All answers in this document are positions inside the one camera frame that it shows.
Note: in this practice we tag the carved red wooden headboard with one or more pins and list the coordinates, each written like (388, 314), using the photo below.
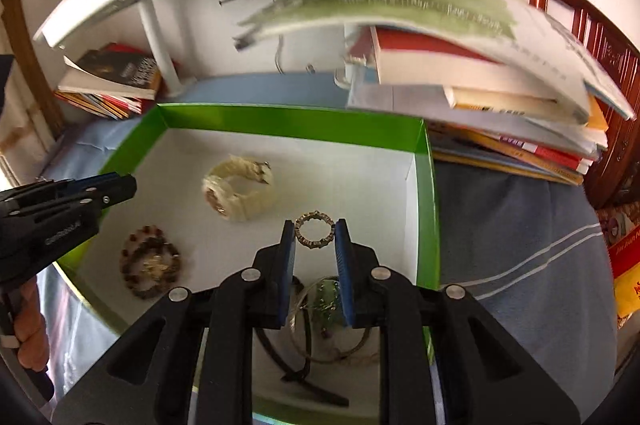
(610, 55)

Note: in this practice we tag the green jade pendant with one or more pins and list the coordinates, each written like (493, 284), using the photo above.
(325, 300)

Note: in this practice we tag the cream wristwatch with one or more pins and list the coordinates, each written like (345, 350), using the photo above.
(240, 200)

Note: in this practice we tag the blue striped cloth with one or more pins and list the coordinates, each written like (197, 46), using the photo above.
(510, 265)

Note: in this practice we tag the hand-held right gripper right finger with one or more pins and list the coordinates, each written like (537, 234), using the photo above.
(345, 265)

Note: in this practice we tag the red and yellow carton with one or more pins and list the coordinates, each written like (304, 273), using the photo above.
(627, 275)

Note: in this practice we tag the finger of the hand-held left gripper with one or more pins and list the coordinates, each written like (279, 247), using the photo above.
(80, 185)
(117, 192)

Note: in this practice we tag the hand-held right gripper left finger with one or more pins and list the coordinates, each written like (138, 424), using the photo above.
(285, 265)

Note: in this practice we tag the silver metal bangle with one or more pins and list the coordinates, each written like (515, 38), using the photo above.
(340, 361)

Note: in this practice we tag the green cardboard box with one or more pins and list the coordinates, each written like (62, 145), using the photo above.
(422, 215)

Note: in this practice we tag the person's left hand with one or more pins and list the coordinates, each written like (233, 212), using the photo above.
(30, 330)

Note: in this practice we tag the tall stack of books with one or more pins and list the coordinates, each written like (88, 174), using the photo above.
(500, 105)

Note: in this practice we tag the small stack of magazines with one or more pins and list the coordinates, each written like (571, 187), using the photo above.
(115, 80)

